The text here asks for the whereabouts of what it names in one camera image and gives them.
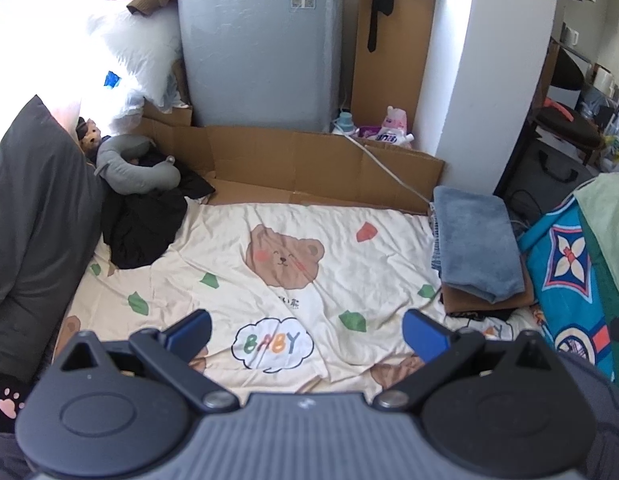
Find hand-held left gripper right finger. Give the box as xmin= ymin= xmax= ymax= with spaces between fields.
xmin=372 ymin=308 xmax=555 ymax=411

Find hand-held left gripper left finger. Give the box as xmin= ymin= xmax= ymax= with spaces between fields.
xmin=58 ymin=308 xmax=239 ymax=414

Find blue denim drawstring pants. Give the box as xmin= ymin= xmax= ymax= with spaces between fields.
xmin=429 ymin=186 xmax=527 ymax=304

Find brown leather bag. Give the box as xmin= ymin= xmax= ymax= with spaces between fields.
xmin=438 ymin=259 xmax=541 ymax=322

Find cream bear print bed sheet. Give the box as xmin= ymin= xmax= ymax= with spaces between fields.
xmin=54 ymin=202 xmax=546 ymax=397

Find black garment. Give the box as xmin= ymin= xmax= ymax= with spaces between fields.
xmin=100 ymin=151 xmax=217 ymax=271

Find teal patterned blanket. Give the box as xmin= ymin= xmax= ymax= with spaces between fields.
xmin=518 ymin=194 xmax=619 ymax=387

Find grey neck pillow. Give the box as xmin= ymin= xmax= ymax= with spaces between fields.
xmin=93 ymin=134 xmax=183 ymax=196

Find black paw print sock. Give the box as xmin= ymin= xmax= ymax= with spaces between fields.
xmin=0 ymin=371 xmax=31 ymax=434

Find black soft bag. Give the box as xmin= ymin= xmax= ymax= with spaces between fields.
xmin=503 ymin=136 xmax=599 ymax=227

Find person's grey pajamas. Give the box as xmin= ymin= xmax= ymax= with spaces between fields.
xmin=0 ymin=350 xmax=619 ymax=480

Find flat brown cardboard sheet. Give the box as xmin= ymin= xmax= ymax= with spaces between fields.
xmin=138 ymin=101 xmax=446 ymax=217

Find green towel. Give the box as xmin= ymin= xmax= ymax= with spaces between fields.
xmin=573 ymin=171 xmax=619 ymax=377

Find small brown plush toy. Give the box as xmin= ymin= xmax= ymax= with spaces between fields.
xmin=74 ymin=116 xmax=113 ymax=162

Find blue capped bottle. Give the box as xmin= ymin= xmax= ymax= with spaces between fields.
xmin=331 ymin=110 xmax=361 ymax=137

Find black chair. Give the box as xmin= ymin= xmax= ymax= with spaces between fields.
xmin=531 ymin=49 xmax=609 ymax=167

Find tall brown cardboard panel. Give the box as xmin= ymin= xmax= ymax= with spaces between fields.
xmin=349 ymin=0 xmax=441 ymax=137

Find white clear plastic bag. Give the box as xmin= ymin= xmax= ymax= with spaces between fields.
xmin=86 ymin=6 xmax=188 ymax=134

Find grey washing machine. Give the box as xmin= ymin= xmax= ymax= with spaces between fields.
xmin=174 ymin=0 xmax=347 ymax=136

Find white power cable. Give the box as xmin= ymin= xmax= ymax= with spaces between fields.
xmin=338 ymin=129 xmax=436 ymax=212

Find black hanging strap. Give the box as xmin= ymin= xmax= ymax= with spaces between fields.
xmin=366 ymin=0 xmax=397 ymax=54

